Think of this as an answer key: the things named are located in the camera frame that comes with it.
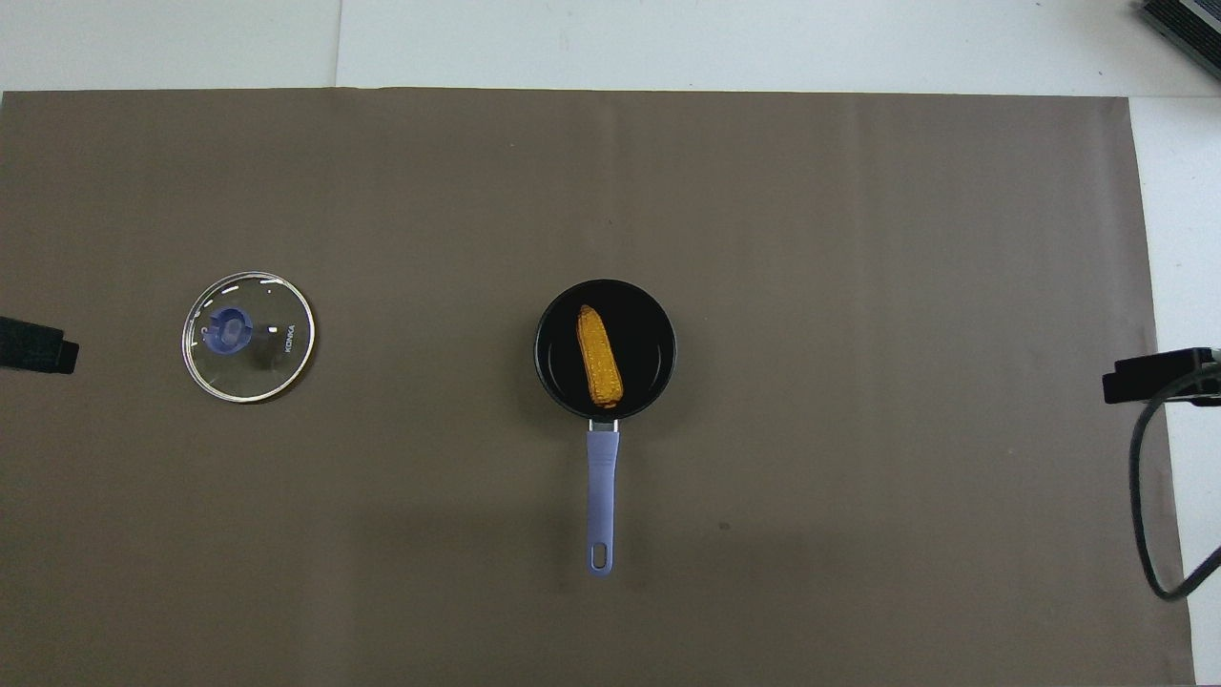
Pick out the dark grey ribbed device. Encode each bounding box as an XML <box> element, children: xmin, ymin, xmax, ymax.
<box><xmin>1139</xmin><ymin>0</ymin><xmax>1221</xmax><ymax>82</ymax></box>

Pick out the glass lid blue knob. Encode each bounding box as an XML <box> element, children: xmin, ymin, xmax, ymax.
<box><xmin>181</xmin><ymin>272</ymin><xmax>317</xmax><ymax>405</ymax></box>

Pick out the dark blue saucepan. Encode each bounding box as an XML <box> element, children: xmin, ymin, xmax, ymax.
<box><xmin>533</xmin><ymin>279</ymin><xmax>678</xmax><ymax>578</ymax></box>

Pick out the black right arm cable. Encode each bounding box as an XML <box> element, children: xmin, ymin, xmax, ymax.
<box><xmin>1129</xmin><ymin>367</ymin><xmax>1221</xmax><ymax>602</ymax></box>

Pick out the brown table mat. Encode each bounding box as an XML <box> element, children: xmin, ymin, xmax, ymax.
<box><xmin>0</xmin><ymin>88</ymin><xmax>1195</xmax><ymax>687</ymax></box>

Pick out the yellow toy corn cob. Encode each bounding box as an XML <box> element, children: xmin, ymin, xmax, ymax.
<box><xmin>576</xmin><ymin>304</ymin><xmax>625</xmax><ymax>410</ymax></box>

